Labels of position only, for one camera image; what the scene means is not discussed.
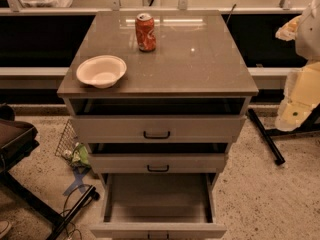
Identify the grey drawer cabinet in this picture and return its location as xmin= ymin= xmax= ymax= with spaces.
xmin=56 ymin=9 xmax=260 ymax=240

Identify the green white crumpled bag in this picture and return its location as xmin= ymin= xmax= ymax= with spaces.
xmin=62 ymin=142 xmax=90 ymax=168

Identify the black cable on floor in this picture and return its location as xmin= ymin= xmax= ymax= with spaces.
xmin=59 ymin=183 xmax=96 ymax=240

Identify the white paper bowl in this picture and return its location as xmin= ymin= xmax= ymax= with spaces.
xmin=76 ymin=55 xmax=127 ymax=89

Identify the black chair left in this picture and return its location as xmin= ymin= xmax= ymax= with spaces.
xmin=0 ymin=104 xmax=63 ymax=226

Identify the black stand leg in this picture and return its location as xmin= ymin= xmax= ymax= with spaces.
xmin=46 ymin=185 xmax=100 ymax=240
xmin=247 ymin=105 xmax=320 ymax=166

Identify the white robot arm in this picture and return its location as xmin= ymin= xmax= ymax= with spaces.
xmin=275 ymin=0 xmax=320 ymax=132

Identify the shoe tip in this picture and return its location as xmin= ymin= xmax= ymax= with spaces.
xmin=0 ymin=220 xmax=12 ymax=239

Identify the orange soda can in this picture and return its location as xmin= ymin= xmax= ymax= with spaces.
xmin=135 ymin=13 xmax=156 ymax=52

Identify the wire mesh basket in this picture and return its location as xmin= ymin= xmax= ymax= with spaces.
xmin=55 ymin=120 xmax=78 ymax=157

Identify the black stand leg left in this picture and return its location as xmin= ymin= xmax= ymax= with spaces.
xmin=46 ymin=185 xmax=100 ymax=240

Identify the white and yellow gripper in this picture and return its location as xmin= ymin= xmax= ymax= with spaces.
xmin=275 ymin=61 xmax=320 ymax=132

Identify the black stand leg right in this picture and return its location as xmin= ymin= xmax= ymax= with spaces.
xmin=247 ymin=105 xmax=320 ymax=166

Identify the drawer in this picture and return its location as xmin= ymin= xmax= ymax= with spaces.
xmin=71 ymin=115 xmax=245 ymax=143
xmin=90 ymin=173 xmax=226 ymax=240
xmin=88 ymin=153 xmax=227 ymax=173

